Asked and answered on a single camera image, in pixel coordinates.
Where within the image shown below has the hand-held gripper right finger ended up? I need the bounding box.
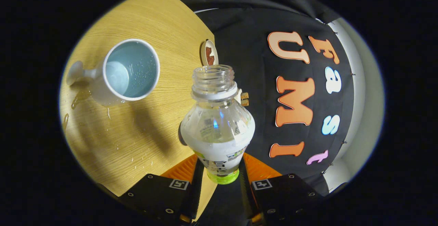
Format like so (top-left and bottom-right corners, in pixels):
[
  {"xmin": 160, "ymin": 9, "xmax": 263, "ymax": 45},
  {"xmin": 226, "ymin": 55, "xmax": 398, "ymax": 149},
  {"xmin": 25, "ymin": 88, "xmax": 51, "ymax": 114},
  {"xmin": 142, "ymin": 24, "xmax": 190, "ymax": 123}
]
[{"xmin": 239, "ymin": 152, "xmax": 324, "ymax": 225}]

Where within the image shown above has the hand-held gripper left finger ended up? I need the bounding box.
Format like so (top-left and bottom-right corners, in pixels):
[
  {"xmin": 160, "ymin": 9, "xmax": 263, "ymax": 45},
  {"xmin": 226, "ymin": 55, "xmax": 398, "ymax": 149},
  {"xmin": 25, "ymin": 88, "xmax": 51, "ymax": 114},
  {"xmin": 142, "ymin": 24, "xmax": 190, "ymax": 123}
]
[{"xmin": 118, "ymin": 154, "xmax": 206, "ymax": 225}]

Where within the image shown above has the clear juice bottle green base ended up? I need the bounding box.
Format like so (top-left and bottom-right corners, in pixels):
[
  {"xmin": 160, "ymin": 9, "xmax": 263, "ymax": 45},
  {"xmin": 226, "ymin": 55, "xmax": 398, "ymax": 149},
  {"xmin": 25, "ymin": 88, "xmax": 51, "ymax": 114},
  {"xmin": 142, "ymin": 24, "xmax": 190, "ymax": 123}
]
[{"xmin": 180, "ymin": 65, "xmax": 256, "ymax": 185}]

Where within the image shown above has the white cup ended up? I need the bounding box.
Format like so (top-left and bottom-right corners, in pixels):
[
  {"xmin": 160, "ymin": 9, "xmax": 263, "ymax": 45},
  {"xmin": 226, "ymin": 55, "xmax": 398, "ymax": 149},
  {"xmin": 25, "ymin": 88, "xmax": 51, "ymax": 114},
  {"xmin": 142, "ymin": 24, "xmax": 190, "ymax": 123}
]
[{"xmin": 66, "ymin": 39, "xmax": 160, "ymax": 106}]

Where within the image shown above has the wooden table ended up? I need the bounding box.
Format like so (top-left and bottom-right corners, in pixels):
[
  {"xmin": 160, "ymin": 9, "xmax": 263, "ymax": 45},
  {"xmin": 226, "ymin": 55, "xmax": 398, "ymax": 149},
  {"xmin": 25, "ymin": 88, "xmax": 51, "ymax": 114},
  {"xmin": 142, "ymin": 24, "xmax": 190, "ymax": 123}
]
[{"xmin": 59, "ymin": 0, "xmax": 219, "ymax": 221}]

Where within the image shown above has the row of black cloth clips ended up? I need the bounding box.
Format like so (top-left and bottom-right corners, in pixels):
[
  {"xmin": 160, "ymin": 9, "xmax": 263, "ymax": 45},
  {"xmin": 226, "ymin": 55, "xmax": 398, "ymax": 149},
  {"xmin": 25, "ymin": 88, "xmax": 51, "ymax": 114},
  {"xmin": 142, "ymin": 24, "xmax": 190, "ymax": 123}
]
[{"xmin": 315, "ymin": 17, "xmax": 356, "ymax": 177}]

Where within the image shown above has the round beige plate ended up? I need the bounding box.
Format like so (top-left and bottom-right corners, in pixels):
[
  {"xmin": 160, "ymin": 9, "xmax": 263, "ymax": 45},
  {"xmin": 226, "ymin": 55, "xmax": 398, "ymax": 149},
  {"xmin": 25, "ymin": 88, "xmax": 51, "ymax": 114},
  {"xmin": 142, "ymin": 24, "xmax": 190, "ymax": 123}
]
[{"xmin": 200, "ymin": 40, "xmax": 219, "ymax": 66}]

